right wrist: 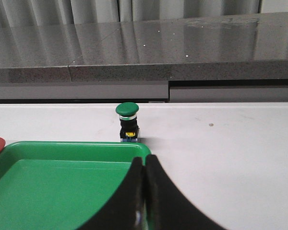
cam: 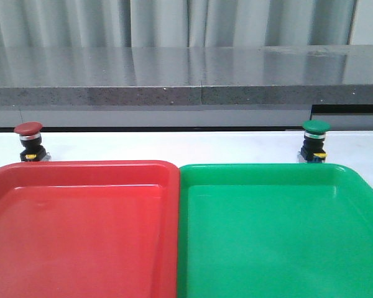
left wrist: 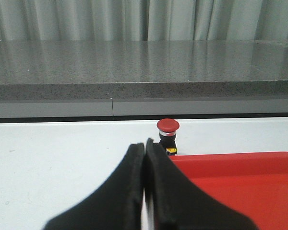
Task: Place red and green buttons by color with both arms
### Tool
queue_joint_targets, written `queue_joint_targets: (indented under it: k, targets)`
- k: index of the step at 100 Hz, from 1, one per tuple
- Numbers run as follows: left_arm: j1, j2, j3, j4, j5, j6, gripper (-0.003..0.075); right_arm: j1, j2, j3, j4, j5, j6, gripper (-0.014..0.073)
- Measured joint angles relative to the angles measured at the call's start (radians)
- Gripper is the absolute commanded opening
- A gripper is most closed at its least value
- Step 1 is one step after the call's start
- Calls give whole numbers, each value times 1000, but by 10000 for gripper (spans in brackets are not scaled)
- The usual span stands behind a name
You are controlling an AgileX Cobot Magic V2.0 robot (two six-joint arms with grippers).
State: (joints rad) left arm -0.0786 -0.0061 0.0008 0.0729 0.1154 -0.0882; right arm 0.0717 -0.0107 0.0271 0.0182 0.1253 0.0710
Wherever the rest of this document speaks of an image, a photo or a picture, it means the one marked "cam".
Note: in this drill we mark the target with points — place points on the green mushroom push button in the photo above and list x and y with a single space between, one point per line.
314 137

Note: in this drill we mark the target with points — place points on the red mushroom push button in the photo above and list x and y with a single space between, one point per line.
30 138

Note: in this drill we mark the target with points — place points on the green plastic tray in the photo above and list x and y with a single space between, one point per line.
275 230

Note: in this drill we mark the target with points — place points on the grey stone countertop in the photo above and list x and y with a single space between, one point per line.
215 88

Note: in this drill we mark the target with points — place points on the red plastic tray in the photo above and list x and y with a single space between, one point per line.
89 229

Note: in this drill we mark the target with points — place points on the white pleated curtain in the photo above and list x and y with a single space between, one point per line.
174 23

